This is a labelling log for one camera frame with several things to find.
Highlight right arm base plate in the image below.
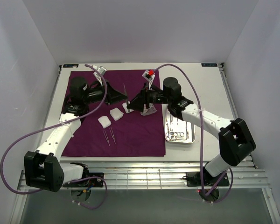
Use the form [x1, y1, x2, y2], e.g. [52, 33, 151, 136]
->
[186, 171, 230, 187]

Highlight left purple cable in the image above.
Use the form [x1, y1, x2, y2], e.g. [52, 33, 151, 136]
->
[1, 64, 108, 209]

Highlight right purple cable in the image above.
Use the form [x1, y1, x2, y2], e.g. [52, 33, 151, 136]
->
[153, 63, 234, 204]

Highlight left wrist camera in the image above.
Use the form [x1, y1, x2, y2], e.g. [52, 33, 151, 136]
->
[93, 65, 107, 86]

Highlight middle gauze pad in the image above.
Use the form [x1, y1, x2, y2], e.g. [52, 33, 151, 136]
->
[110, 108, 124, 121]

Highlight blue label sticker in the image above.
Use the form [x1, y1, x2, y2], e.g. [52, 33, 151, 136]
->
[201, 63, 218, 67]
[63, 64, 79, 68]

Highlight gauze pad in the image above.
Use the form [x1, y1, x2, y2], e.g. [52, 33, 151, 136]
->
[110, 108, 124, 121]
[98, 116, 112, 129]
[122, 103, 134, 114]

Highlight left blue label sticker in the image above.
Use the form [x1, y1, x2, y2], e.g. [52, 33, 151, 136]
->
[63, 64, 79, 68]

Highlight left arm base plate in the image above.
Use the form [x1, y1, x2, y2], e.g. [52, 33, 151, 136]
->
[63, 172, 105, 188]

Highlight left gauze pad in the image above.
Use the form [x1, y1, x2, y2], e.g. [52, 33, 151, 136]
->
[98, 116, 112, 129]

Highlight right gauze pad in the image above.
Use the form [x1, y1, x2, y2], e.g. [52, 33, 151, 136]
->
[122, 103, 134, 114]

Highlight right blue label sticker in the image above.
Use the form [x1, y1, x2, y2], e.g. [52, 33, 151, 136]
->
[201, 63, 218, 67]

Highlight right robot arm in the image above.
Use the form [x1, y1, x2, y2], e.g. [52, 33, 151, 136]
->
[127, 77, 256, 182]

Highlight purple cable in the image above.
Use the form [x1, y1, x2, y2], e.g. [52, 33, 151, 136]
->
[153, 63, 234, 204]
[1, 64, 108, 209]

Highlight purple cloth mat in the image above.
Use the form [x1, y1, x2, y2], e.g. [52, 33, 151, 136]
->
[61, 69, 167, 157]

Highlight steel forceps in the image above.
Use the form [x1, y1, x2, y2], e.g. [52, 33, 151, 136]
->
[165, 115, 177, 141]
[168, 117, 179, 141]

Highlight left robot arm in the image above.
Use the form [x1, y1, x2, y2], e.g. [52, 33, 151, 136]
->
[24, 77, 127, 192]

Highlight steel scissors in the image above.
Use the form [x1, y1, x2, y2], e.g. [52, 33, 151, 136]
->
[171, 119, 184, 138]
[175, 119, 184, 138]

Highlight clear plastic packet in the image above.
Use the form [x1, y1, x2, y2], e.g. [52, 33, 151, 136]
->
[140, 106, 157, 116]

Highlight stainless steel tray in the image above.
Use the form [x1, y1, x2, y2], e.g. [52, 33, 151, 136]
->
[164, 108, 196, 144]

